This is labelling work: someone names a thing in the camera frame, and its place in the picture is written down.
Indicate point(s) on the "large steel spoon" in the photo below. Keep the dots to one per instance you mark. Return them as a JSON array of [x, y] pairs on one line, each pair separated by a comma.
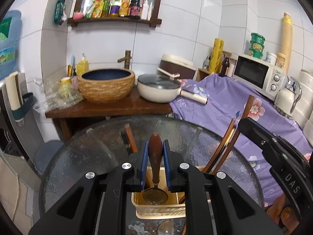
[[166, 228]]

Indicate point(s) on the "round glass table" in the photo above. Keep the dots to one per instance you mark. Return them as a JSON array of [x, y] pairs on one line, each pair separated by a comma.
[[100, 148]]

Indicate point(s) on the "white pan with lid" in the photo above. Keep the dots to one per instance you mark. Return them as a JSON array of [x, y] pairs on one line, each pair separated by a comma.
[[159, 89]]

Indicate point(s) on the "white microwave oven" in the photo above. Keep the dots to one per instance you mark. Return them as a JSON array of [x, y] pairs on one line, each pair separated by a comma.
[[260, 75]]

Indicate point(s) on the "beige hanging cloth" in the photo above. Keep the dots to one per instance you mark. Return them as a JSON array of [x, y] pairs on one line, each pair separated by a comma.
[[16, 194]]

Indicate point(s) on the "green instant noodle cups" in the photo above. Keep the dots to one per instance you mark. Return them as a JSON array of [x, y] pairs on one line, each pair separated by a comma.
[[256, 45]]

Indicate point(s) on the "brown wooden counter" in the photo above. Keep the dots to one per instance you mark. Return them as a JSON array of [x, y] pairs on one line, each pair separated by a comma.
[[71, 120]]

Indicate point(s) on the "yellow soap dispenser bottle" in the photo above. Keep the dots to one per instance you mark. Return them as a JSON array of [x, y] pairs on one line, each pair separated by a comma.
[[82, 66]]

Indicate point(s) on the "blue water jug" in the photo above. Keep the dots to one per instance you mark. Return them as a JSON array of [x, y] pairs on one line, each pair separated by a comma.
[[10, 34]]

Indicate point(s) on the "dark wooden wall shelf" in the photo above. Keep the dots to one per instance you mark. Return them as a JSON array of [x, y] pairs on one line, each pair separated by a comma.
[[87, 11]]

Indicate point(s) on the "paper cup dispenser holder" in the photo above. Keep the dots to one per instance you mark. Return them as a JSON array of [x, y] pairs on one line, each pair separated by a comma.
[[20, 103]]

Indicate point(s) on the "water dispenser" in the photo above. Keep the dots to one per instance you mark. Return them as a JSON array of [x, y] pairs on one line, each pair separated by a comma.
[[19, 139]]

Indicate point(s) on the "dark soy sauce bottle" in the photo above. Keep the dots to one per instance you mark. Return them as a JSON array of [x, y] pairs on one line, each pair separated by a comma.
[[135, 9]]

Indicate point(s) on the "wooden handled metal spoon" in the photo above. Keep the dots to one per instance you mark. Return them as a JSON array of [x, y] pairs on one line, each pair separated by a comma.
[[155, 195]]

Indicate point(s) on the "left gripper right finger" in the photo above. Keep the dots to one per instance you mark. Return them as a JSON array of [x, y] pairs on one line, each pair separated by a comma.
[[214, 205]]

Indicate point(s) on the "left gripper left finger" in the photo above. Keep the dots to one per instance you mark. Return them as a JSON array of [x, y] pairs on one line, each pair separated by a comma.
[[96, 204]]

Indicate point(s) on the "clear plastic bag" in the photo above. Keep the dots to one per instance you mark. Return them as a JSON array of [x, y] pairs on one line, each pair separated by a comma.
[[57, 96]]

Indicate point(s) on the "woven pattern basin sink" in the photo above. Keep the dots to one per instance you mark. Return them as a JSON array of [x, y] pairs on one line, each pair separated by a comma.
[[106, 85]]

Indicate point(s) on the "cream plastic utensil holder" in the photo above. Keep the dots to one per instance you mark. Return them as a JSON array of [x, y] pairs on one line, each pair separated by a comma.
[[171, 209]]

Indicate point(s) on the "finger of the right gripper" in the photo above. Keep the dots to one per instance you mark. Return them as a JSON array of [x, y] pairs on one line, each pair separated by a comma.
[[259, 136]]

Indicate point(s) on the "bronze faucet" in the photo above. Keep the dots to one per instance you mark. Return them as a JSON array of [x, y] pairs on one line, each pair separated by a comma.
[[126, 59]]

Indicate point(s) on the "black chopstick gold band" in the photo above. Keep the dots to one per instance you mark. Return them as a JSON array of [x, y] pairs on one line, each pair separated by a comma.
[[223, 147]]

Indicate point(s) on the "person right hand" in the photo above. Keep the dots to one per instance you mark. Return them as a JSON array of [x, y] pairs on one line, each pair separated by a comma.
[[280, 211]]

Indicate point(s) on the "purple floral cloth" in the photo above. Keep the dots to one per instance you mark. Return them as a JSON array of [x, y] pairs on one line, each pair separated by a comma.
[[226, 100]]

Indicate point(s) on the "tall stack paper cups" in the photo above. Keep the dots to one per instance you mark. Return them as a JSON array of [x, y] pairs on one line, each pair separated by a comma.
[[287, 38]]

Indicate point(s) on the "white electric kettle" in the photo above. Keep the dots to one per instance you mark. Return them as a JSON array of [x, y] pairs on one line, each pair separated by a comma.
[[288, 97]]

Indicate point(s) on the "yellow wrap roll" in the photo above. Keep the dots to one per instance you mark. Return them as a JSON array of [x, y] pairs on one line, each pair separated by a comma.
[[216, 55]]

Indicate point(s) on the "brown wooden chopstick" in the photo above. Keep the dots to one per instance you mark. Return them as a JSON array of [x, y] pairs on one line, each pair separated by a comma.
[[235, 136], [183, 232], [130, 138], [232, 123]]

